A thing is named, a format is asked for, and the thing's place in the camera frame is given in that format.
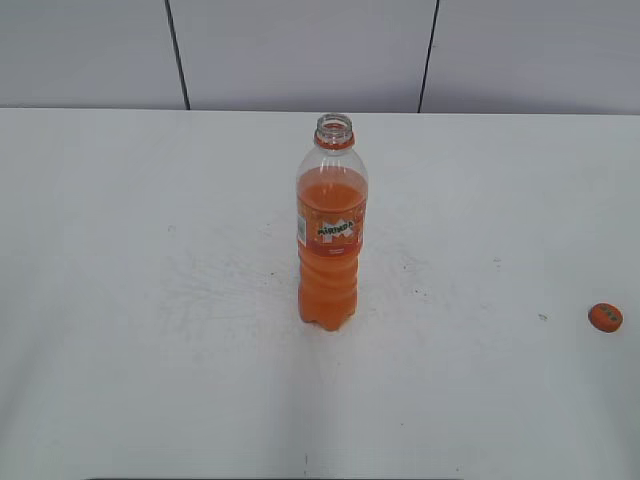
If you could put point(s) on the orange bottle cap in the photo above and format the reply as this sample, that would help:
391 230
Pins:
605 317

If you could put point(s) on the orange soda plastic bottle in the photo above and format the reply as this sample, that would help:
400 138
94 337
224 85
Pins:
331 192

